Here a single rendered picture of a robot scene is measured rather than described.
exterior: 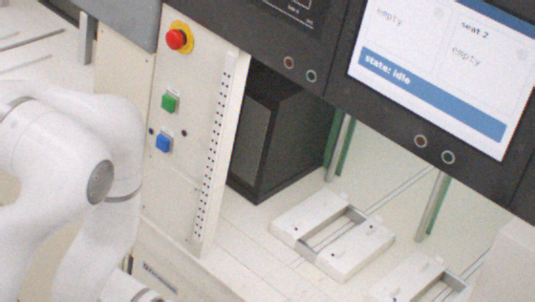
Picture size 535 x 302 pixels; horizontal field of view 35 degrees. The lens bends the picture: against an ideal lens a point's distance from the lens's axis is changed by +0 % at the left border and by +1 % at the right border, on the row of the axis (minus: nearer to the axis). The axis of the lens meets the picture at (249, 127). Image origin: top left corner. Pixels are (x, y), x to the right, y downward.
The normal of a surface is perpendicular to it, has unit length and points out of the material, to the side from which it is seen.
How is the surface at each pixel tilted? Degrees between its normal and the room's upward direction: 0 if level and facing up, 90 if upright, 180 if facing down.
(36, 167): 66
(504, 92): 90
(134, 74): 90
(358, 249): 0
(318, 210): 0
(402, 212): 0
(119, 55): 90
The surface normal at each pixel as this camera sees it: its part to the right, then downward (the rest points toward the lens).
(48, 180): -0.37, -0.02
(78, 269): -0.24, -0.22
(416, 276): 0.17, -0.81
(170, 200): -0.65, 0.33
